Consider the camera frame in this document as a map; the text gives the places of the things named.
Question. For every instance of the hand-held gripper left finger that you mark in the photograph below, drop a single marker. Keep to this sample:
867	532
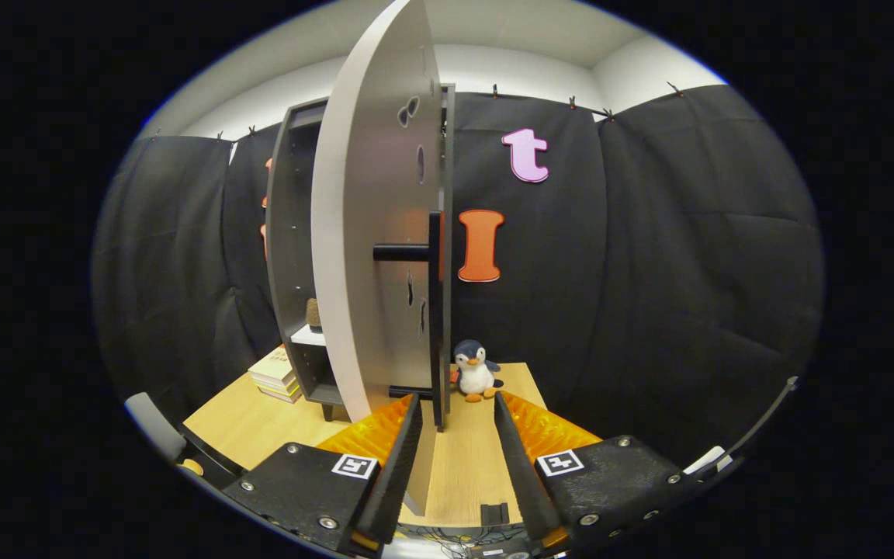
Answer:
400	473

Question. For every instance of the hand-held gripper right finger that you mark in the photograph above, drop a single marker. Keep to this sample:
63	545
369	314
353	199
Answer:
521	473

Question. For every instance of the brown fuzzy shoe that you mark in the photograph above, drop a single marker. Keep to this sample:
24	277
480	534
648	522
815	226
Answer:
313	314

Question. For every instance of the dark grey shoe cabinet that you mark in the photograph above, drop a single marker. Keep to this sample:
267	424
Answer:
284	256

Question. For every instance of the white shoe cabinet door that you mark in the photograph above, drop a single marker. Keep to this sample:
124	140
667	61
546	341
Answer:
362	194

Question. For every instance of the black table clamp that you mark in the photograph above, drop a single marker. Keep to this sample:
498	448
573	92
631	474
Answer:
493	514

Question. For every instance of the plush penguin toy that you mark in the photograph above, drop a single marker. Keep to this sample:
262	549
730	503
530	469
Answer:
476	373

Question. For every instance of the stack of books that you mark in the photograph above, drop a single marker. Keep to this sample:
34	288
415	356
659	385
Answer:
272	373

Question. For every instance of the white side table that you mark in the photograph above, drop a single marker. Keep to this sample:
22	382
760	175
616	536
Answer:
705	460

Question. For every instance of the small yellow round part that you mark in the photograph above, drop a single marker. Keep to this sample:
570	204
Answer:
192	466

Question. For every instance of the black backdrop cloth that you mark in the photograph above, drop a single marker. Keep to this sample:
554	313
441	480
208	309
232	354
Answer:
649	272

